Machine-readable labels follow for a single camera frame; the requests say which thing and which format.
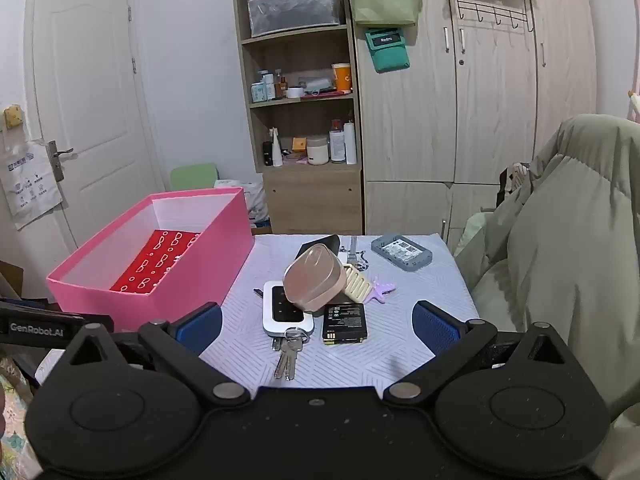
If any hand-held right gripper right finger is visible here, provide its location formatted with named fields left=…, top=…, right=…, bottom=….
left=382, top=300, right=568, bottom=408

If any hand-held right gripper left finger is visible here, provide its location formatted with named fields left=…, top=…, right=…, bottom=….
left=65, top=302, right=251, bottom=408

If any pink box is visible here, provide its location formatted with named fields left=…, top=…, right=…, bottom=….
left=46, top=186, right=255, bottom=333

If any purple star toy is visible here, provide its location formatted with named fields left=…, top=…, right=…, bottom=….
left=362, top=281, right=398, bottom=306

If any white mobile router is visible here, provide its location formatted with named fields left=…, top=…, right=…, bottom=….
left=262, top=281, right=317, bottom=338

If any beige comb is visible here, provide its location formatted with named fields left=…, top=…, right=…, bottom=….
left=340, top=263, right=373, bottom=303

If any black battery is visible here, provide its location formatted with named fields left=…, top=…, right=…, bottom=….
left=321, top=302, right=369, bottom=347

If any bunch of keys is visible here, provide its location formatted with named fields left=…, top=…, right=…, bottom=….
left=271, top=327, right=312, bottom=381

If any pink oval case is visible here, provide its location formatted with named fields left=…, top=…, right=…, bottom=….
left=283, top=243, right=347, bottom=317

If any black wallet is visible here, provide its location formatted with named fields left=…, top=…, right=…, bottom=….
left=299, top=234, right=342, bottom=258

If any brown cardboard box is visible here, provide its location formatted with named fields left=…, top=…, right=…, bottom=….
left=0, top=260, right=24, bottom=302

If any grey router cover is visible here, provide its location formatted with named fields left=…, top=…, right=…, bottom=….
left=370, top=233, right=434, bottom=273

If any floral blanket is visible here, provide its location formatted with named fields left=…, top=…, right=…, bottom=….
left=0, top=357, right=33, bottom=466

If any white quilted table cloth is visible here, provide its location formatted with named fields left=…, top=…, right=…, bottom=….
left=200, top=232, right=481, bottom=396

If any white tissue pack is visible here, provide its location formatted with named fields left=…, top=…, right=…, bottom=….
left=214, top=178, right=271, bottom=228

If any white printed tote bag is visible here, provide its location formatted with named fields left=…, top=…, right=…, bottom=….
left=0, top=141, right=64, bottom=231

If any green board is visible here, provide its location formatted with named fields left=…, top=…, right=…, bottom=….
left=170, top=162, right=219, bottom=192

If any beige padded jacket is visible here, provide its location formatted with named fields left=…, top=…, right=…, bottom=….
left=452, top=114, right=640, bottom=480

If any wooden bookshelf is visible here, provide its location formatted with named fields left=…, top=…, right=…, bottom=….
left=231, top=0, right=364, bottom=236

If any tall white bottle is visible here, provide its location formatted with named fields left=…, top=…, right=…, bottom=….
left=343, top=121, right=357, bottom=165

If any wooden wardrobe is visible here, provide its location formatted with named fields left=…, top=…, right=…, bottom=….
left=345, top=0, right=601, bottom=248

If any white bottle with red cap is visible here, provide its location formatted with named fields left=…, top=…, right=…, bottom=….
left=329, top=120, right=346, bottom=163

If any white jar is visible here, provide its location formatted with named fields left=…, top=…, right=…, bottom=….
left=306, top=136, right=329, bottom=166

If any white door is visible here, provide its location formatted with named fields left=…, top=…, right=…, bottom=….
left=25, top=0, right=166, bottom=266

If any teal pouch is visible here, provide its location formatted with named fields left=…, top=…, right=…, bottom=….
left=364, top=26, right=411, bottom=74

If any green fabric organiser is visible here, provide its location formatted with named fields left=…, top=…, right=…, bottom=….
left=348, top=0, right=420, bottom=27

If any clear storage bin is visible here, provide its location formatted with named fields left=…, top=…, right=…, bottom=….
left=247, top=0, right=347, bottom=38

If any metal door handle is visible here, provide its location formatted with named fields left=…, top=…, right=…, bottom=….
left=46, top=140, right=74, bottom=182

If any metal hook rail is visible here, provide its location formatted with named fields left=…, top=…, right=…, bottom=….
left=456, top=0, right=535, bottom=33

